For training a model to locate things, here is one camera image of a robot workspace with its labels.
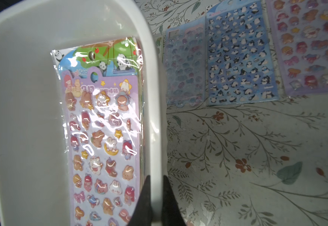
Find pink 3D sticker sheet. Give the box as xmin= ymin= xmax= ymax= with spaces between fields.
xmin=60 ymin=71 xmax=142 ymax=226
xmin=266 ymin=0 xmax=328 ymax=96

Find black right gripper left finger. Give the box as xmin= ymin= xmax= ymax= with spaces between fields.
xmin=128 ymin=176 xmax=153 ymax=226

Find light blue sticker sheet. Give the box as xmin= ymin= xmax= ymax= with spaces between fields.
xmin=163 ymin=20 xmax=206 ymax=107

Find panda sticker sheet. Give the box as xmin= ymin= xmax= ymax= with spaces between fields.
xmin=51 ymin=37 xmax=143 ymax=83

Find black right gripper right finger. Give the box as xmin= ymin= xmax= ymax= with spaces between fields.
xmin=161 ymin=175 xmax=186 ymax=226

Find white plastic storage tray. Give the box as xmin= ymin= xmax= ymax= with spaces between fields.
xmin=0 ymin=1 xmax=167 ymax=226

